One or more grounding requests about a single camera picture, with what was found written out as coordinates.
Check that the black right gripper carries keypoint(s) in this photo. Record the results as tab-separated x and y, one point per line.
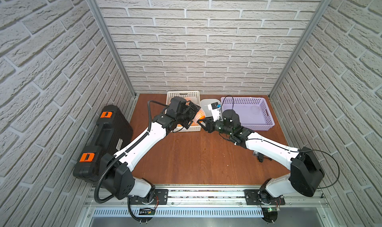
210	124

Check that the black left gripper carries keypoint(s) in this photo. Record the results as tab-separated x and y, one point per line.
193	111

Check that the orange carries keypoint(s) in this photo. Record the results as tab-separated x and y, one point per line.
200	115

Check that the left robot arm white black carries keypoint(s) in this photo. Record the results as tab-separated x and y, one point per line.
116	179

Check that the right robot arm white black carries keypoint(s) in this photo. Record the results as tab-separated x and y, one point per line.
305	174

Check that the white plastic tub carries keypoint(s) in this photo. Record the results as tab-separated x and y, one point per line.
205	103

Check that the white perforated plastic basket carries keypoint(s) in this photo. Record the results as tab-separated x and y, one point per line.
193	96

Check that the purple perforated plastic basket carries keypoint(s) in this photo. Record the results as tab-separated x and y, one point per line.
253	112

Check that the small black clip device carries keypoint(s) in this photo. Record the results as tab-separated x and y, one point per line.
261	157

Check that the black tool case orange latches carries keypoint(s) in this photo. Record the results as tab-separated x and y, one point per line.
112	132

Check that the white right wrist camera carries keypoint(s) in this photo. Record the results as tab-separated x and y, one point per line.
215	109

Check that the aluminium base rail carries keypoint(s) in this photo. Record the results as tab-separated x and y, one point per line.
235	206

